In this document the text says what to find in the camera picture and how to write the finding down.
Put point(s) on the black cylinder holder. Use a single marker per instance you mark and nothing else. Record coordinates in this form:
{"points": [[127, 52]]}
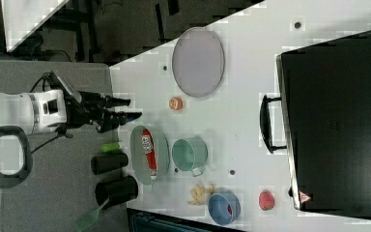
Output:
{"points": [[117, 192], [107, 163]]}

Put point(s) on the green plush toy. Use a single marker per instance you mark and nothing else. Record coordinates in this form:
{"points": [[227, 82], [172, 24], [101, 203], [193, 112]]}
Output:
{"points": [[110, 147]]}

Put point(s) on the green spatula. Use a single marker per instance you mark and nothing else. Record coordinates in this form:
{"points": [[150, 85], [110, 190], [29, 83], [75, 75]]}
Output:
{"points": [[90, 218]]}

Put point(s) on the blue cup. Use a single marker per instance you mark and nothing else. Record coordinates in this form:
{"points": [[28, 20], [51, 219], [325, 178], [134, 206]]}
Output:
{"points": [[218, 204]]}

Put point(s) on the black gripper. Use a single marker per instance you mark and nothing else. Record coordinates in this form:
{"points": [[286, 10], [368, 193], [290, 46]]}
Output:
{"points": [[89, 108]]}

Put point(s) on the yellow banana peel toy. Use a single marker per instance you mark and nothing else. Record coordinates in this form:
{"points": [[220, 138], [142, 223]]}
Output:
{"points": [[200, 194]]}

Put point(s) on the red plush ketchup bottle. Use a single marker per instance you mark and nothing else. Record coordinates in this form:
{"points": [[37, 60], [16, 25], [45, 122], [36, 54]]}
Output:
{"points": [[149, 151]]}

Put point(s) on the black cylinder holder upper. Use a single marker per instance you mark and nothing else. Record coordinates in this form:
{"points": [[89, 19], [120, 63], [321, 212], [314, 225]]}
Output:
{"points": [[107, 163]]}

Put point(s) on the red strawberry toy in cup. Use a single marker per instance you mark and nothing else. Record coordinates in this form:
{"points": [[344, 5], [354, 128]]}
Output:
{"points": [[229, 209]]}

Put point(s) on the black toaster oven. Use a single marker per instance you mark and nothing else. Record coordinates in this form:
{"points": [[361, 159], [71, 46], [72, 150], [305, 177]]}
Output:
{"points": [[325, 95]]}

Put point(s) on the black cylinder holder lower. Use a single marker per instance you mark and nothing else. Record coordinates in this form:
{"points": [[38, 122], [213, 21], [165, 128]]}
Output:
{"points": [[117, 192]]}

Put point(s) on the green oval strainer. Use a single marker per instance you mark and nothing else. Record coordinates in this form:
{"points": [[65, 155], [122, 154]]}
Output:
{"points": [[139, 160]]}

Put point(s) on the orange slice toy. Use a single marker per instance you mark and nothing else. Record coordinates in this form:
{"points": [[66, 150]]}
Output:
{"points": [[176, 103]]}

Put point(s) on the red strawberry toy on table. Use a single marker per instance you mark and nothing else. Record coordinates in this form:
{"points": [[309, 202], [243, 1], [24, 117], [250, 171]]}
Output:
{"points": [[266, 201]]}

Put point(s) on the green mug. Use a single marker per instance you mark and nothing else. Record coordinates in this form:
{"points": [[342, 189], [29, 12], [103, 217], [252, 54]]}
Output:
{"points": [[190, 154]]}

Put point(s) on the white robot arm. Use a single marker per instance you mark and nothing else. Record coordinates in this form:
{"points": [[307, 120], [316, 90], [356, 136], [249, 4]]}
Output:
{"points": [[59, 107]]}

